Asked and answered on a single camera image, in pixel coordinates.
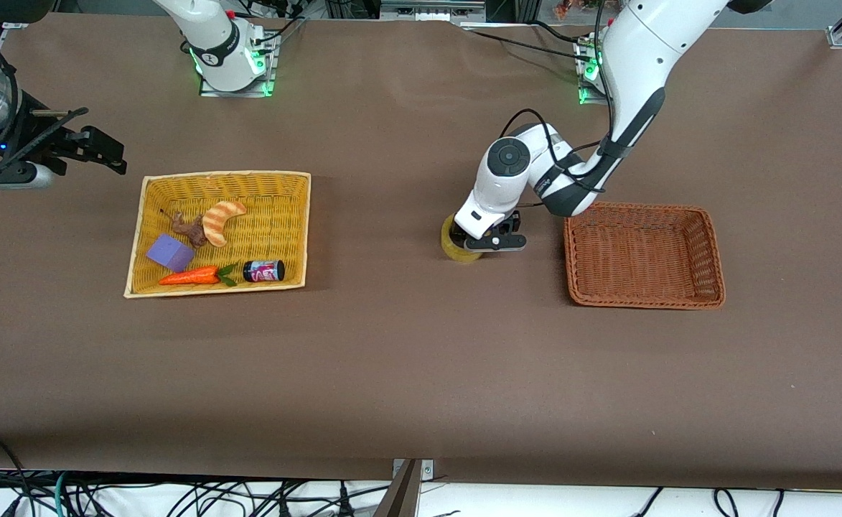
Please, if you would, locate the clear tape roll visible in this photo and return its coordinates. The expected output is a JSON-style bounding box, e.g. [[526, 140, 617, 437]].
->
[[440, 212, 490, 265]]

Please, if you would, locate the brown toy root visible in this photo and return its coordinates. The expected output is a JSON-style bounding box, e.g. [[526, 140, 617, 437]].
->
[[162, 208, 208, 249]]

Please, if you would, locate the purple cube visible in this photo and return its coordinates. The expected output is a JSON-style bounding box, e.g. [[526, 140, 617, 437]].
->
[[145, 233, 196, 273]]

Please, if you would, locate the toy croissant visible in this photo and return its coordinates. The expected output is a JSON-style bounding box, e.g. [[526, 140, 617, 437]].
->
[[202, 200, 248, 248]]

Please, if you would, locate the orange toy carrot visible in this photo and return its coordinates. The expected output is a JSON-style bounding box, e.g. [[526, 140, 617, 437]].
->
[[159, 265, 239, 288]]

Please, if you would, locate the brown wicker basket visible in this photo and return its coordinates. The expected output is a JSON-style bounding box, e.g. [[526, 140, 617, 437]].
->
[[563, 202, 726, 310]]

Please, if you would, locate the yellow wicker basket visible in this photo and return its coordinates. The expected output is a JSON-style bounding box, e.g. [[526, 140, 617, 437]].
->
[[124, 170, 312, 299]]

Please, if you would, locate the small black pink-label jar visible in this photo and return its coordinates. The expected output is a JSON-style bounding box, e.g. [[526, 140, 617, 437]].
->
[[243, 259, 286, 283]]

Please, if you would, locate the grey metal box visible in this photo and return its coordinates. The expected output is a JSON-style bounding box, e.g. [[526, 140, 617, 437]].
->
[[380, 0, 487, 22]]

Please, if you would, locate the colourful background object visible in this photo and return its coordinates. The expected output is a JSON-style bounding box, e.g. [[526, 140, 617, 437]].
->
[[553, 0, 608, 21]]

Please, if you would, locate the grey metal beam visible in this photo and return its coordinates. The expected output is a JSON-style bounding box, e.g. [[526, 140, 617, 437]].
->
[[374, 460, 421, 517]]

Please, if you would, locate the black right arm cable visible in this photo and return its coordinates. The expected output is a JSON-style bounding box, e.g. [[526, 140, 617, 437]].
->
[[0, 14, 91, 173]]

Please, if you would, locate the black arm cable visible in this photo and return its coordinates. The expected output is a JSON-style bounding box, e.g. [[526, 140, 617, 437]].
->
[[500, 0, 619, 216], [0, 14, 91, 173]]

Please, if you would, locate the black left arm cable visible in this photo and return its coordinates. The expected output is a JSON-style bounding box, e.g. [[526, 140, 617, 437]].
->
[[500, 0, 619, 216]]

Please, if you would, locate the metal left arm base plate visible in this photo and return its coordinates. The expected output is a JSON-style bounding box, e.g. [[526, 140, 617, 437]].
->
[[576, 37, 608, 106]]

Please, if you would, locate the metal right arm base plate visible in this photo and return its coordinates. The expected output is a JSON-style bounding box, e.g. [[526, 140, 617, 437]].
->
[[199, 32, 279, 98]]

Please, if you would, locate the black cable on table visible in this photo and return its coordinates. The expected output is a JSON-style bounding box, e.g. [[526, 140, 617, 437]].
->
[[462, 20, 597, 64]]

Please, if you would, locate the metal table edge bracket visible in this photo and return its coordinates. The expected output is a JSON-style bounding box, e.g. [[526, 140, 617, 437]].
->
[[392, 458, 434, 480]]

